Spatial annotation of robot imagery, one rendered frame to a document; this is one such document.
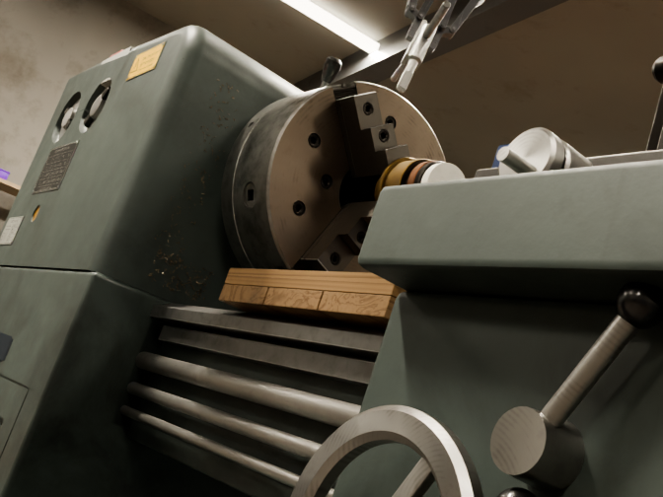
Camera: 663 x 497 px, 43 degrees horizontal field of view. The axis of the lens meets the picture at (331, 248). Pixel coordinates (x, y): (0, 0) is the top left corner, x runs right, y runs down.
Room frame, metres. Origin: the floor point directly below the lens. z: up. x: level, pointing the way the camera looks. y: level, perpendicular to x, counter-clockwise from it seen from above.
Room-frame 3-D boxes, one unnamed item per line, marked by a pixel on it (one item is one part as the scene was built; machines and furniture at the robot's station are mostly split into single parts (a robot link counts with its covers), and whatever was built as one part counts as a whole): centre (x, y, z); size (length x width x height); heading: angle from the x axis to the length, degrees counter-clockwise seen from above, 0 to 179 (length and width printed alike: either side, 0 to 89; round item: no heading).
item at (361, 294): (0.92, -0.13, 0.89); 0.36 x 0.30 x 0.04; 123
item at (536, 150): (0.48, -0.10, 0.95); 0.07 x 0.04 x 0.04; 123
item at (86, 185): (1.45, 0.24, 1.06); 0.59 x 0.48 x 0.39; 33
